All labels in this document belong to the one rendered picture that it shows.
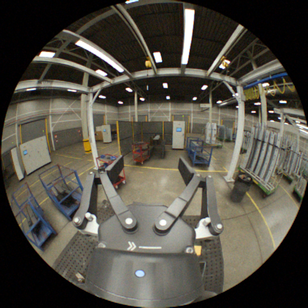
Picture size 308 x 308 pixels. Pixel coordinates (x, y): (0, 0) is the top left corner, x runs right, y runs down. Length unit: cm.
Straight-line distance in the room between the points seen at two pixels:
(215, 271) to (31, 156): 858
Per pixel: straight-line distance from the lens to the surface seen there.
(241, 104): 347
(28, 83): 361
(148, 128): 725
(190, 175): 15
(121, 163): 20
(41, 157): 818
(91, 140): 406
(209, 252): 117
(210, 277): 116
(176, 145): 633
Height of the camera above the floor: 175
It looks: 18 degrees down
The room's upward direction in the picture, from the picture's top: straight up
